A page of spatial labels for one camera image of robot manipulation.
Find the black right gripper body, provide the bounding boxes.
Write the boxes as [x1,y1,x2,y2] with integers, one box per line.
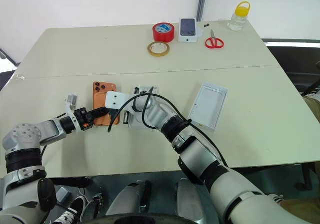
[120,110,132,125]

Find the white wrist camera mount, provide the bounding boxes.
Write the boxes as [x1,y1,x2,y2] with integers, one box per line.
[104,91,142,114]
[63,93,81,135]

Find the clear jar with yellow lid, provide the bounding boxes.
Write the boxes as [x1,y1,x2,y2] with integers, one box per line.
[226,0,252,32]

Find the dark grey stand bar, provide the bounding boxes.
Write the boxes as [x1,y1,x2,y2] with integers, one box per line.
[0,47,21,67]

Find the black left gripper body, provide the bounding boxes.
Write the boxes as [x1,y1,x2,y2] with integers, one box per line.
[74,107,96,131]

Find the grey metal pole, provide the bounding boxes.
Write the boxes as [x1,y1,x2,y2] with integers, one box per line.
[195,0,209,22]

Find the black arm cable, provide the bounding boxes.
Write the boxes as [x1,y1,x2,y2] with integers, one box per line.
[39,144,49,161]
[107,85,229,169]

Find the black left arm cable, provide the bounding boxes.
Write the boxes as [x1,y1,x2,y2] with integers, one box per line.
[39,144,49,161]

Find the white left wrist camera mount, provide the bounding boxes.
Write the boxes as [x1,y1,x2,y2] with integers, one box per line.
[63,93,81,135]

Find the black table leg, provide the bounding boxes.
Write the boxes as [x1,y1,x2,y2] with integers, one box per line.
[295,162,316,191]

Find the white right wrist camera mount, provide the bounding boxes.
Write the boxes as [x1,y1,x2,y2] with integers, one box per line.
[104,91,142,114]

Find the red handled scissors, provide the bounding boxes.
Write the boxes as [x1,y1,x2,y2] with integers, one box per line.
[204,29,225,50]

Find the red tape roll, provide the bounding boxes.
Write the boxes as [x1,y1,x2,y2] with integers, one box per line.
[152,22,175,43]

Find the phone box with dark picture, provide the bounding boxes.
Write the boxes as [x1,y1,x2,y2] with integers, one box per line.
[177,17,199,43]

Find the black sneaker with white laces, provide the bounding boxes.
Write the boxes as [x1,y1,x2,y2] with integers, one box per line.
[52,196,88,224]

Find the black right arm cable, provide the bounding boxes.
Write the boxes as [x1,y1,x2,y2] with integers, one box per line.
[107,85,229,169]

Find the yellow tape roll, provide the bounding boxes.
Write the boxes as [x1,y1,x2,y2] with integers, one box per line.
[146,40,171,58]

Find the orange smartphone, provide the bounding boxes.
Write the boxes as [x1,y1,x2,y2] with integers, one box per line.
[92,81,121,126]

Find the small grey box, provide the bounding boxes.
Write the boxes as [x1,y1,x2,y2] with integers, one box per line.
[55,186,73,203]

